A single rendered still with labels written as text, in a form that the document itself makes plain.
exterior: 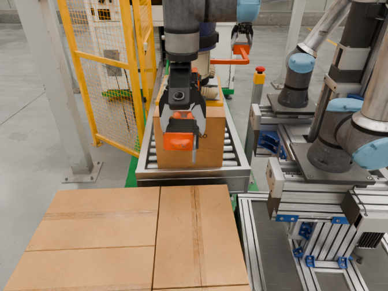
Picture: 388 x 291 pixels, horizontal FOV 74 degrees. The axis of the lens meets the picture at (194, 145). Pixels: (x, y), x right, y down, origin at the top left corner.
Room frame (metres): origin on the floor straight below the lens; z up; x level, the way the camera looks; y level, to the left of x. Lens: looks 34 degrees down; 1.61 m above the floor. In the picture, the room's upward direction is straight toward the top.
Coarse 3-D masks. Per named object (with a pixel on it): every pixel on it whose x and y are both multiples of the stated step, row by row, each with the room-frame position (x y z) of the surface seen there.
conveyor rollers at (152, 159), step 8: (160, 88) 2.66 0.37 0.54; (152, 136) 1.68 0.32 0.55; (152, 144) 1.58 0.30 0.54; (224, 144) 1.60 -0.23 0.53; (152, 152) 1.49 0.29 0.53; (224, 152) 1.52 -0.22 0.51; (152, 160) 1.40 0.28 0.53; (224, 160) 1.43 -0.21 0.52; (232, 160) 1.43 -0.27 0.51; (152, 168) 1.31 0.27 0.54
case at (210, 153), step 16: (208, 112) 1.30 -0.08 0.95; (224, 112) 1.30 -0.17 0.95; (160, 128) 1.25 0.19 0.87; (208, 128) 1.24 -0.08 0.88; (224, 128) 1.24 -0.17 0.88; (160, 144) 1.25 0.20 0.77; (208, 144) 1.24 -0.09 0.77; (160, 160) 1.25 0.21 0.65; (176, 160) 1.25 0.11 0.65; (208, 160) 1.24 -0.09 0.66
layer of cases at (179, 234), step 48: (96, 192) 1.08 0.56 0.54; (144, 192) 1.08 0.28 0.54; (192, 192) 1.08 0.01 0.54; (48, 240) 0.76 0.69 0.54; (96, 240) 0.76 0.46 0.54; (144, 240) 0.76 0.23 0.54; (192, 240) 0.76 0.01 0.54; (48, 288) 0.54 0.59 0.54; (96, 288) 0.54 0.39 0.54; (144, 288) 0.54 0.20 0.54; (192, 288) 0.54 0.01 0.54; (240, 288) 0.54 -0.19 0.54
